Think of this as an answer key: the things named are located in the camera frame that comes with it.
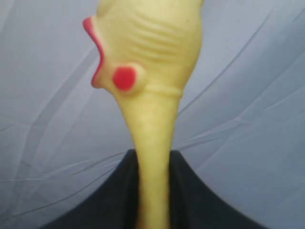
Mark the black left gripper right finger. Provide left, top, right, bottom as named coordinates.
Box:
left=169, top=150, right=264, bottom=229

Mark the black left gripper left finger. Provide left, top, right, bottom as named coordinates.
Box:
left=42, top=149, right=139, bottom=229

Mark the whole yellow rubber chicken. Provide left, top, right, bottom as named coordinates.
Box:
left=82, top=0, right=203, bottom=229

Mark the blue-grey backdrop curtain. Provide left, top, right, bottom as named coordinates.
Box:
left=0, top=0, right=305, bottom=229

